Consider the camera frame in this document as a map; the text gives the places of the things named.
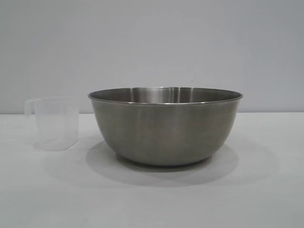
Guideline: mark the stainless steel mixing bowl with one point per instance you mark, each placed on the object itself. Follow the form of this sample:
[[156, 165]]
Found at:
[[164, 128]]

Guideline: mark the clear plastic measuring cup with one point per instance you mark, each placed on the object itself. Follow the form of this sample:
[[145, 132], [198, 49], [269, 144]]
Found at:
[[57, 123]]

